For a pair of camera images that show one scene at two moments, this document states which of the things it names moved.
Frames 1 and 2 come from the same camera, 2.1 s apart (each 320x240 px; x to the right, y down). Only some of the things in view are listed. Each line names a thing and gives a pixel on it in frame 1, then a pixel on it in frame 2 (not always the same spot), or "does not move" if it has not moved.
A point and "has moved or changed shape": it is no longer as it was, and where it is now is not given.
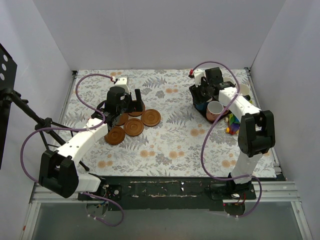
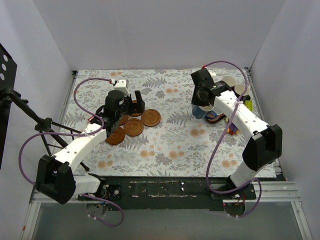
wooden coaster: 123,118 does not move
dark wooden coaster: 115,135 does not move
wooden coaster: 133,127 does not move
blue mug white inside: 201,107 has moved or changed shape
